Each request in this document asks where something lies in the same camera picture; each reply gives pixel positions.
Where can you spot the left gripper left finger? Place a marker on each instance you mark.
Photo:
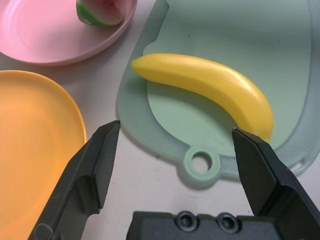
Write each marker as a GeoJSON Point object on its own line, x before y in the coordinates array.
{"type": "Point", "coordinates": [82, 175]}

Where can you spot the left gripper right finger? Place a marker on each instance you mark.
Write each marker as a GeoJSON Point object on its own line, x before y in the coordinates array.
{"type": "Point", "coordinates": [265, 175]}

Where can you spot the yellow toy banana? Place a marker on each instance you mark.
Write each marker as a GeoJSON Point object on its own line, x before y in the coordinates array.
{"type": "Point", "coordinates": [200, 77]}

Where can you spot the toy watermelon slice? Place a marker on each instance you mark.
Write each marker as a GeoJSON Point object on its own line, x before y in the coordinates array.
{"type": "Point", "coordinates": [105, 12]}

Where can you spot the yellow plastic plate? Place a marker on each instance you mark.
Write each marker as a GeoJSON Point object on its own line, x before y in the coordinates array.
{"type": "Point", "coordinates": [30, 137]}

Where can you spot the pink plastic plate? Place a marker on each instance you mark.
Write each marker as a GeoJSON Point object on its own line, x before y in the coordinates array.
{"type": "Point", "coordinates": [37, 37]}

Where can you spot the green cutting board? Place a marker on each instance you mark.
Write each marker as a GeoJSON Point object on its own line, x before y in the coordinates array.
{"type": "Point", "coordinates": [225, 30]}

